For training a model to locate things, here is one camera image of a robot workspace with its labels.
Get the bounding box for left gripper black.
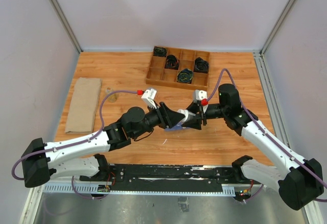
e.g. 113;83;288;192
132;101;185;139

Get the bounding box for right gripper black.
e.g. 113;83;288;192
181;102;228;129

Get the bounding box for white pill bottle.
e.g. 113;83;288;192
177;109;196;124

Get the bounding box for blue weekly pill organizer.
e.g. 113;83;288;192
165;123;185;132

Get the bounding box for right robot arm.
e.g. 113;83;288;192
179;83;326;210

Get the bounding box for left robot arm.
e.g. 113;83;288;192
21;102;185;188

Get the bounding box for rolled tie green pattern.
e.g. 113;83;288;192
177;69;194;84

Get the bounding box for wooden compartment tray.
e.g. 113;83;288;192
145;46;211;91

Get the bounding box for rolled tie right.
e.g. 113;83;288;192
194;57;209;74

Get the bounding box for rolled tie orange stripes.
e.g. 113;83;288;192
165;55;179;70

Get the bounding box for small glass bottle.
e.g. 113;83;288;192
105;87;118;103

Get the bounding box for rolled tie top left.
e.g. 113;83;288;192
153;46;167;57

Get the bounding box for beige folded cloth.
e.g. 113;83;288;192
65;78;102;134

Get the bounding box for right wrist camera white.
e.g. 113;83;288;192
193;89;207;103

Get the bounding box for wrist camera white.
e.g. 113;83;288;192
193;89;207;103
141;88;157;109

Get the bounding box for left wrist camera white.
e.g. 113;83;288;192
141;88;157;109

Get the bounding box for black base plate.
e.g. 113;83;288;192
79;164;263;193

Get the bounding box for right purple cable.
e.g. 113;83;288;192
200;68;327;204

